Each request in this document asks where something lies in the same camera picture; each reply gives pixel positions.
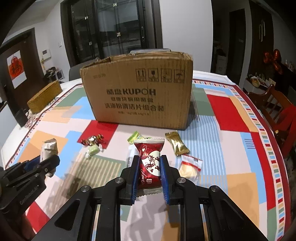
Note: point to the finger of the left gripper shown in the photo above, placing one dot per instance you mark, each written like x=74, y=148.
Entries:
x=28, y=164
x=47, y=166

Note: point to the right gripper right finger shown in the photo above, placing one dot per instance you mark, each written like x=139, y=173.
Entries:
x=169, y=176

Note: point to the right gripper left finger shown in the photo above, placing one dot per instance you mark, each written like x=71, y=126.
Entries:
x=130, y=175

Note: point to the white snack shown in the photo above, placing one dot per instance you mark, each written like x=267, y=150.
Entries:
x=49, y=148

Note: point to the red heart snack packet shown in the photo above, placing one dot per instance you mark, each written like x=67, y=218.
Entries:
x=149, y=178

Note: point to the light green candy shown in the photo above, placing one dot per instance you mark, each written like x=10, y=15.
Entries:
x=93, y=150

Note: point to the left hand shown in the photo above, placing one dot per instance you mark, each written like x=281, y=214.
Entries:
x=16, y=229

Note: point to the clear packet yellow cracker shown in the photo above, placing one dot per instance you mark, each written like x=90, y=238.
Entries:
x=190, y=168

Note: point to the black white bar packet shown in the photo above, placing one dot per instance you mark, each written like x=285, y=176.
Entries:
x=131, y=153

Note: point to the gold wrapped snack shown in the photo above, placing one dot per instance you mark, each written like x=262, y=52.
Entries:
x=177, y=143

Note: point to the green snack packet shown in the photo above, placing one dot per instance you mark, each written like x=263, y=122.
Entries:
x=136, y=136

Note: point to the red gold wrapped candy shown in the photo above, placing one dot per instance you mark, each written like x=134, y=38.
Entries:
x=93, y=140

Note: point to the woven rattan box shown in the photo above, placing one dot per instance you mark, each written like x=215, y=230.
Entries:
x=41, y=99

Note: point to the colourful patterned tablecloth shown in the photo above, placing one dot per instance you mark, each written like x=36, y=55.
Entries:
x=225, y=131

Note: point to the brown cardboard box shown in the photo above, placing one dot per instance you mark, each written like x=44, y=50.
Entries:
x=141, y=89

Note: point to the red fu door poster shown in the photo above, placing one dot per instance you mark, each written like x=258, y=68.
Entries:
x=16, y=69

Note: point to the grey chair left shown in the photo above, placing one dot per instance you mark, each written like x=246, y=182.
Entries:
x=74, y=72

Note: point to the grey chair behind box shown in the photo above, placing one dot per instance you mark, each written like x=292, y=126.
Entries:
x=144, y=51

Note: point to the red wooden chair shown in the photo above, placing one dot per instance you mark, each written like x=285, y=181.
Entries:
x=279, y=113

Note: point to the red balloon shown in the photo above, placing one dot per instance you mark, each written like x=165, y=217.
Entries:
x=273, y=58

